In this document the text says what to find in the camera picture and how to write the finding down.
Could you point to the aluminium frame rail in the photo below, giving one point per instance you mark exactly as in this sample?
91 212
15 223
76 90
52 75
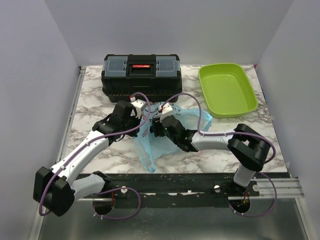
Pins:
272 188

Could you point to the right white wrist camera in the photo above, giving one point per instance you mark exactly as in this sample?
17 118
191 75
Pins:
165 110

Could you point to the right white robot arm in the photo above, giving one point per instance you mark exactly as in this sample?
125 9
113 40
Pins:
250 148

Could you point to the black plastic toolbox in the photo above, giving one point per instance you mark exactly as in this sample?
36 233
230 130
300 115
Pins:
159 77

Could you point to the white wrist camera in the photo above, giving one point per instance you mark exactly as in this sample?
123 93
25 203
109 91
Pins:
165 110
138 107

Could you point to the blue plastic bag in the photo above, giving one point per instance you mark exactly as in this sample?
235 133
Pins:
149 147

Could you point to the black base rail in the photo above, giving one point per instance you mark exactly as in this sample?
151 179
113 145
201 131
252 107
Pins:
173 190

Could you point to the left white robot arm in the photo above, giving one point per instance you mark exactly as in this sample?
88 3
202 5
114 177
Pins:
58 187

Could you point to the green plastic tray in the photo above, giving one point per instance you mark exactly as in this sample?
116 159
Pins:
227 90

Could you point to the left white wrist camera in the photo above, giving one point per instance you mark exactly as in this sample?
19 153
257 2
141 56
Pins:
138 107

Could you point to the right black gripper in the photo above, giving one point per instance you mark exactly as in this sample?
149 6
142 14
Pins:
156 126

